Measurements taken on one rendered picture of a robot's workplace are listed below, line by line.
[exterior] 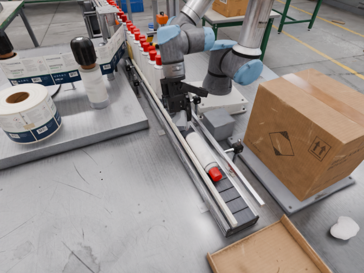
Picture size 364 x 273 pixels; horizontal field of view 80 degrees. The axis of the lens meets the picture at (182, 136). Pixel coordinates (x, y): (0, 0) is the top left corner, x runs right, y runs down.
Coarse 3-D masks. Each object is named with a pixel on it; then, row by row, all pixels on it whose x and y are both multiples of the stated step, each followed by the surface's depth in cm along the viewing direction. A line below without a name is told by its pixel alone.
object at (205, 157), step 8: (192, 136) 79; (192, 144) 77; (200, 144) 76; (200, 152) 74; (208, 152) 74; (200, 160) 73; (208, 160) 71; (208, 168) 70; (216, 168) 70; (216, 176) 68
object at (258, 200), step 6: (192, 114) 83; (198, 120) 81; (204, 126) 78; (204, 132) 77; (210, 138) 74; (216, 144) 72; (222, 150) 70; (222, 156) 69; (228, 162) 67; (234, 168) 65; (240, 174) 63; (240, 180) 63; (246, 180) 62; (246, 186) 60; (252, 192) 59; (258, 198) 58; (258, 204) 57
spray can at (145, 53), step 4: (144, 44) 101; (148, 44) 101; (144, 48) 102; (144, 52) 103; (144, 56) 104; (144, 60) 105; (144, 64) 107; (144, 68) 109; (148, 72) 109; (148, 76) 111; (148, 80) 112
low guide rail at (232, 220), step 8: (136, 64) 123; (144, 80) 111; (160, 104) 96; (168, 120) 89; (176, 128) 84; (184, 144) 78; (192, 152) 76; (192, 160) 75; (200, 168) 71; (208, 184) 67; (216, 192) 64; (224, 208) 61; (232, 216) 59; (232, 224) 58
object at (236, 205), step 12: (144, 84) 115; (180, 132) 88; (180, 144) 83; (228, 180) 71; (228, 192) 68; (216, 204) 67; (228, 204) 65; (240, 204) 65; (240, 216) 63; (252, 216) 63
